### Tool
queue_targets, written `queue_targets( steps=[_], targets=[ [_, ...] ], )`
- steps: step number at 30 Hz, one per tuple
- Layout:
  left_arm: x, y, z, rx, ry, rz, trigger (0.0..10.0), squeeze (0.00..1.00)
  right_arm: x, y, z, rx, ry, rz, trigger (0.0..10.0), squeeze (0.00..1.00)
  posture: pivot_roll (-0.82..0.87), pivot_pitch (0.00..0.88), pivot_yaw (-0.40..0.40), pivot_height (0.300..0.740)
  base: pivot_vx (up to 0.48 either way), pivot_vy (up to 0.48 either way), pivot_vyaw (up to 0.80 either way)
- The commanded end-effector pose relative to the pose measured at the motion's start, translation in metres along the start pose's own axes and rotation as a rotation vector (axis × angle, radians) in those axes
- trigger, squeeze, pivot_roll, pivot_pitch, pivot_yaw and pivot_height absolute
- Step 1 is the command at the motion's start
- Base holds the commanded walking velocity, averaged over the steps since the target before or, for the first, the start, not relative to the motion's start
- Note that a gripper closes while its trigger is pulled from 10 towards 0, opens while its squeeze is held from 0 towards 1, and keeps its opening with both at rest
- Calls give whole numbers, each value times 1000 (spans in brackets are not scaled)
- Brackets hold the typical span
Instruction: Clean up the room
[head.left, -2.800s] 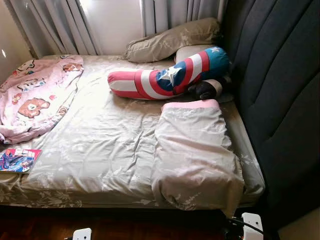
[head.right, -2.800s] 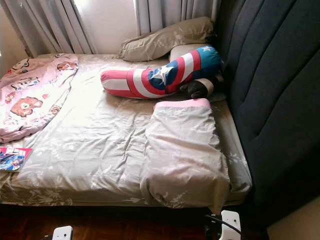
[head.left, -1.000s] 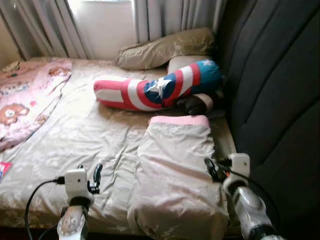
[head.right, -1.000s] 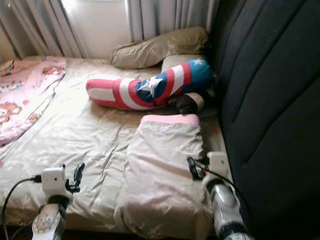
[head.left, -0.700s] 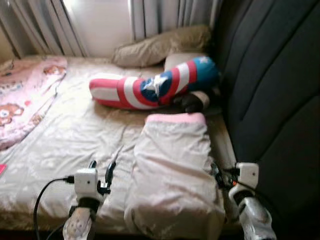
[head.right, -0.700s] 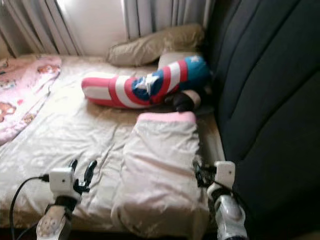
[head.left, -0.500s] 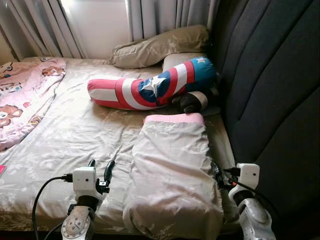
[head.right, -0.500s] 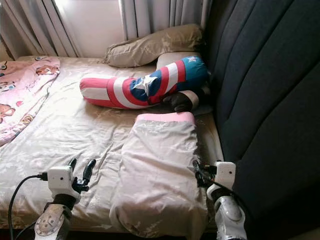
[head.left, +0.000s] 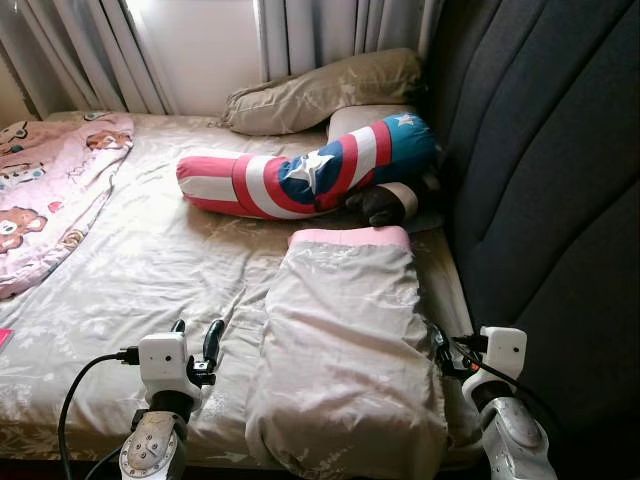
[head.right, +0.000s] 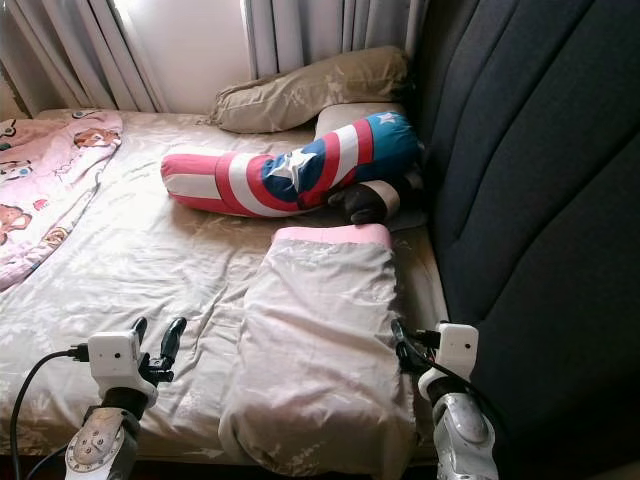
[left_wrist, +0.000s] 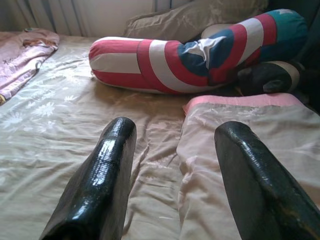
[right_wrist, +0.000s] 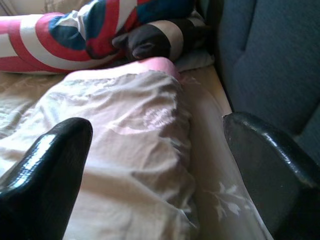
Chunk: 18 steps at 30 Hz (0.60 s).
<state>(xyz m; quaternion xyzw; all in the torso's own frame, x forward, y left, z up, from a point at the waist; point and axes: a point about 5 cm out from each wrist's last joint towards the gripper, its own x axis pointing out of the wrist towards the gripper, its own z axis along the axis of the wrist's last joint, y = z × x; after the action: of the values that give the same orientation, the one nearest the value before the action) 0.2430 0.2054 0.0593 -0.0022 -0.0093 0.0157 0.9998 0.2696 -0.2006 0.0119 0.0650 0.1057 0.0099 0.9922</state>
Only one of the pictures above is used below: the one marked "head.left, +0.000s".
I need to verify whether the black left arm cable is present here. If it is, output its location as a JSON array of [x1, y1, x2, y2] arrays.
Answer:
[[57, 347, 141, 480]]

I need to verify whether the bright window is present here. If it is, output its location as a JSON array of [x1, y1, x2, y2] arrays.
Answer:
[[125, 0, 263, 116]]

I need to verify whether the grey pleated curtain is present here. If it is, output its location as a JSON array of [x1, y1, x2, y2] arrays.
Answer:
[[0, 0, 176, 116], [255, 0, 446, 86]]

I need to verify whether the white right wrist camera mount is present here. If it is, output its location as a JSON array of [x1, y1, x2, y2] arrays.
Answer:
[[462, 326, 528, 411]]

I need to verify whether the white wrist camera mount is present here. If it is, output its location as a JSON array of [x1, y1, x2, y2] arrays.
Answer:
[[138, 332, 203, 406], [462, 326, 528, 411]]

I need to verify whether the pink cartoon bear quilt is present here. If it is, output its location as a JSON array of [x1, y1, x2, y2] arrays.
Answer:
[[0, 112, 136, 301]]

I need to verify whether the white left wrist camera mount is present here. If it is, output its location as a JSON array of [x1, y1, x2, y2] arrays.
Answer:
[[138, 332, 203, 406]]

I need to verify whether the red white blue star bolster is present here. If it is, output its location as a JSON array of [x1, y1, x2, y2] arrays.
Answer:
[[176, 112, 441, 221]]

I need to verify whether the olive beige floral pillow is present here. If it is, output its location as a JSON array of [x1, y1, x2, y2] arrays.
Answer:
[[218, 47, 426, 136]]

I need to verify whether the dark grey padded headboard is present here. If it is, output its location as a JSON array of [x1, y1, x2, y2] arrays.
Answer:
[[425, 0, 640, 480]]

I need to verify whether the plain cream pillow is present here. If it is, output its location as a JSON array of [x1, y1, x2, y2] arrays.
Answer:
[[327, 103, 421, 146]]

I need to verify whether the dark plush with beige band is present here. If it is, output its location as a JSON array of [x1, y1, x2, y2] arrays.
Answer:
[[345, 180, 446, 229]]

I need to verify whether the bed with beige floral sheet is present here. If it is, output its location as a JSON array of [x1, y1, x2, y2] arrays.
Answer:
[[0, 108, 481, 471]]

